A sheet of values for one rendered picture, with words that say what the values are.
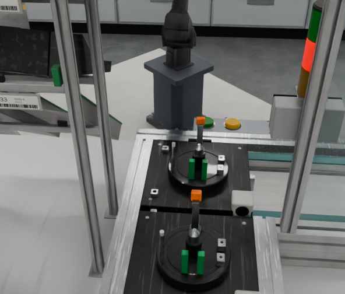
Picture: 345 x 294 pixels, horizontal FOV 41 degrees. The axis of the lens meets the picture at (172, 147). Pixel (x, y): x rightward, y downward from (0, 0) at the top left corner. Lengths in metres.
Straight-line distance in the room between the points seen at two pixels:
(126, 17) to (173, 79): 2.89
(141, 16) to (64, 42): 3.42
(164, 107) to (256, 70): 2.33
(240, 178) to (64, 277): 0.44
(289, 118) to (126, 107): 0.79
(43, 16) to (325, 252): 3.62
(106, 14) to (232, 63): 1.19
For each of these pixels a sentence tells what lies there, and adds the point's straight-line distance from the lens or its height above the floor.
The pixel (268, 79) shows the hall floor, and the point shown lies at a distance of 3.53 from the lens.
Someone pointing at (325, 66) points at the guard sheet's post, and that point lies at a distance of 0.77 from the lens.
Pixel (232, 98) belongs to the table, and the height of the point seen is 0.86.
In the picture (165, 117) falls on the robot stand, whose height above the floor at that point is 0.91.
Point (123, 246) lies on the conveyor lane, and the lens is 0.94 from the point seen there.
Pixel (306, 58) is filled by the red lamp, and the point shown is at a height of 1.33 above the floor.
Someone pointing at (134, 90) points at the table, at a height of 0.86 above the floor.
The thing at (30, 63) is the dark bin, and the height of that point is 1.32.
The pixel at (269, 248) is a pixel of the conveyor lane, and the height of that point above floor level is 0.96.
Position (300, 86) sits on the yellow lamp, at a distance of 0.81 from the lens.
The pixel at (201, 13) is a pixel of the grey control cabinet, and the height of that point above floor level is 0.22.
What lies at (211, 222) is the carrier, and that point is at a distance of 0.96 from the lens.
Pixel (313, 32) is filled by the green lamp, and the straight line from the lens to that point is 0.77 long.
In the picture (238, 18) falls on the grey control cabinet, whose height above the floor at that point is 0.18.
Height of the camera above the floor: 1.67
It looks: 37 degrees down
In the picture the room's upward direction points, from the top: straight up
